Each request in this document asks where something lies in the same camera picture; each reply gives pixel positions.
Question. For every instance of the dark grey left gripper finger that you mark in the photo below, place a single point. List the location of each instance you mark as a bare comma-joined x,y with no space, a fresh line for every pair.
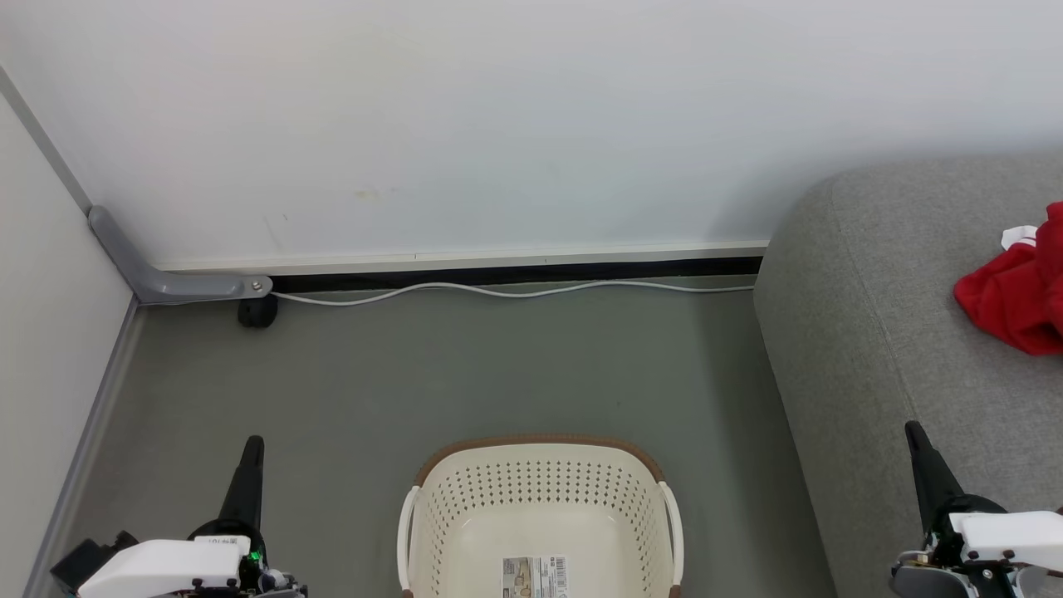
245,490

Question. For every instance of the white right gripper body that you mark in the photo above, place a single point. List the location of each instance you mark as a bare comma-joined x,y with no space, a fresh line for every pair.
1005,536

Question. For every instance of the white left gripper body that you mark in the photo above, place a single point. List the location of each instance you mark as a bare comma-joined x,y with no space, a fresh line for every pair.
166,565

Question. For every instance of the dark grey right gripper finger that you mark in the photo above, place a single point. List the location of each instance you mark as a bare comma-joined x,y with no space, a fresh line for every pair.
934,482

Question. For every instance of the plain red garment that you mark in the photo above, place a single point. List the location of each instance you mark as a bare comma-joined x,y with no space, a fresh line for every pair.
1013,299

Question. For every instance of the grey fabric sofa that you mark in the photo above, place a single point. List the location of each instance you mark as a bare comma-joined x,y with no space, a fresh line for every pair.
872,332

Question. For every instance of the black caster wheel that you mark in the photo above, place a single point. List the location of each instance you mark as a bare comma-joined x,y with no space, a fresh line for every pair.
257,311

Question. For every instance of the white partition panel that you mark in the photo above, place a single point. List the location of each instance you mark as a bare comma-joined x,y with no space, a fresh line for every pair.
41,332

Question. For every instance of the cream perforated laundry basket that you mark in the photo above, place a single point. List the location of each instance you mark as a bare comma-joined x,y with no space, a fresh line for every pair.
540,490

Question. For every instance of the printed basket label sticker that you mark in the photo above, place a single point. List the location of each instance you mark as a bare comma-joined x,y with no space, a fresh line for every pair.
536,577

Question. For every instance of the black and white baseboard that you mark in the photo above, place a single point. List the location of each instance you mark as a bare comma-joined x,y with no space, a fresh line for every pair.
515,272

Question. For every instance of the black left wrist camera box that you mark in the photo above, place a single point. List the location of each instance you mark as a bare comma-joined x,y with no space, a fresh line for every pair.
83,565

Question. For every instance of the grey metal partition bracket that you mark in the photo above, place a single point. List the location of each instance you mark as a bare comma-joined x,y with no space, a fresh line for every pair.
183,286

